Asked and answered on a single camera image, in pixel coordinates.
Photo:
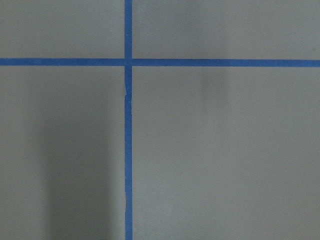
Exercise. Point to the blue tape strip wrist view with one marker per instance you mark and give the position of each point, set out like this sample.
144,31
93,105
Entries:
128,174

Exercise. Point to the blue tape strip wrist crosswise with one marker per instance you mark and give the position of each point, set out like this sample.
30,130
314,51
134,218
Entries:
151,62

